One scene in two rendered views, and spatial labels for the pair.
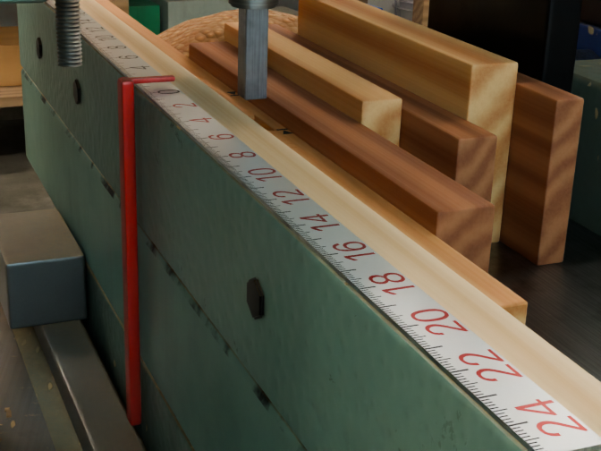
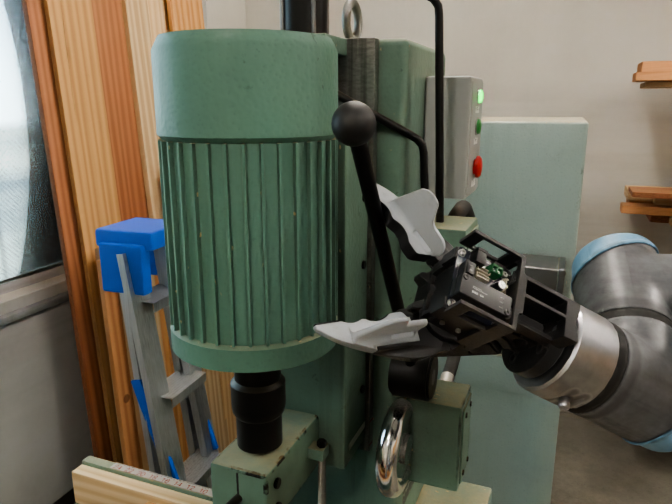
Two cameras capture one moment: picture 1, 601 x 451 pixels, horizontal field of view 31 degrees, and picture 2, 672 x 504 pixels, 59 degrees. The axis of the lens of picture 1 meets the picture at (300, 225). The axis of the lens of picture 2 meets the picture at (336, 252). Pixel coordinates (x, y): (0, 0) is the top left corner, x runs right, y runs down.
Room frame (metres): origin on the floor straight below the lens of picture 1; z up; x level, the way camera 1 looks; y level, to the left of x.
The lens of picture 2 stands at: (0.89, -0.34, 1.44)
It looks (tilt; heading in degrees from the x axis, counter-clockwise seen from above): 14 degrees down; 135
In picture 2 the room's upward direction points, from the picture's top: straight up
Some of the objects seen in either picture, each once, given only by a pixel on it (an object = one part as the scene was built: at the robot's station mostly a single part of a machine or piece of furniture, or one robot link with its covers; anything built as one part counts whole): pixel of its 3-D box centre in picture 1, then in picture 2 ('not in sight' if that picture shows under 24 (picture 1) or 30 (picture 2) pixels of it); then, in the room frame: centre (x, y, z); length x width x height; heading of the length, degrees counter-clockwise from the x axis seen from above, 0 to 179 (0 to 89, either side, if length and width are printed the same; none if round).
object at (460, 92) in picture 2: not in sight; (453, 137); (0.41, 0.37, 1.40); 0.10 x 0.06 x 0.16; 113
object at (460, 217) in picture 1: (303, 161); not in sight; (0.41, 0.00, 0.92); 0.25 x 0.02 x 0.05; 23
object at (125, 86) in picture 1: (149, 258); not in sight; (0.39, 0.06, 0.89); 0.02 x 0.01 x 0.14; 113
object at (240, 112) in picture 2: not in sight; (251, 199); (0.41, 0.02, 1.35); 0.18 x 0.18 x 0.31
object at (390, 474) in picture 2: not in sight; (397, 447); (0.47, 0.19, 1.02); 0.12 x 0.03 x 0.12; 113
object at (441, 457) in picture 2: not in sight; (432, 430); (0.48, 0.25, 1.02); 0.09 x 0.07 x 0.12; 23
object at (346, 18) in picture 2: not in sight; (352, 23); (0.29, 0.29, 1.55); 0.06 x 0.02 x 0.06; 113
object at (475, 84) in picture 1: (387, 103); not in sight; (0.46, -0.04, 0.94); 0.16 x 0.02 x 0.07; 23
